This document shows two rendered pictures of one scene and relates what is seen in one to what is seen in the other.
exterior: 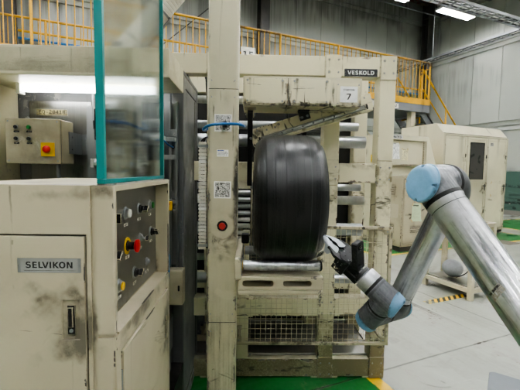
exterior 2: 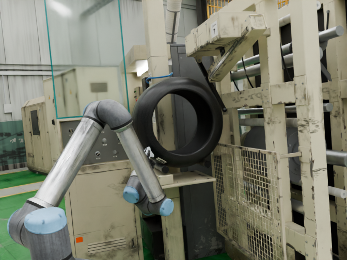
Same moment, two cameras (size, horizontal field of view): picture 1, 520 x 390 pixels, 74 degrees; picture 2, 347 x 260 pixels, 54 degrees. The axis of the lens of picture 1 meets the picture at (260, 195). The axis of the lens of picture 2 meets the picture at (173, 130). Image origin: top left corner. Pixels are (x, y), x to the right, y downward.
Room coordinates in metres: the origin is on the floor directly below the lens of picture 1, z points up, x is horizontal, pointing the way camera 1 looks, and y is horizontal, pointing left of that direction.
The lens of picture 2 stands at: (1.01, -2.28, 1.25)
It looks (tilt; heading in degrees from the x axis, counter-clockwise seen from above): 3 degrees down; 76
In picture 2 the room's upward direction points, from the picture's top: 5 degrees counter-clockwise
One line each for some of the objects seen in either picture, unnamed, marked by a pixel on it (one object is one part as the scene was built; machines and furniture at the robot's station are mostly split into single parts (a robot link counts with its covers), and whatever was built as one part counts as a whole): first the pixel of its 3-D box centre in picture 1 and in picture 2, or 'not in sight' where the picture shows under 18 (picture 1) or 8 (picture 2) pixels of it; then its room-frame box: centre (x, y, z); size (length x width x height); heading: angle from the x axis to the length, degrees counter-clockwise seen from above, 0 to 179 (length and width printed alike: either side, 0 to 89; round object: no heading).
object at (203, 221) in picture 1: (203, 196); not in sight; (1.54, 0.25, 1.19); 0.05 x 0.04 x 0.48; 1
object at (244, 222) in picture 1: (234, 214); (216, 134); (1.97, 0.14, 1.05); 0.20 x 0.15 x 0.30; 91
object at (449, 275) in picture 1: (457, 254); not in sight; (3.77, -2.21, 0.40); 0.60 x 0.35 x 0.80; 24
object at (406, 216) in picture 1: (408, 211); not in sight; (5.98, -2.62, 0.62); 0.91 x 0.58 x 1.25; 114
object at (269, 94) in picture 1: (299, 97); (217, 37); (1.89, -0.21, 1.71); 0.61 x 0.25 x 0.15; 91
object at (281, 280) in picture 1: (279, 280); (159, 175); (1.45, -0.09, 0.83); 0.36 x 0.09 x 0.06; 91
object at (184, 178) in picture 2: (277, 278); (179, 178); (1.59, -0.09, 0.80); 0.37 x 0.36 x 0.02; 1
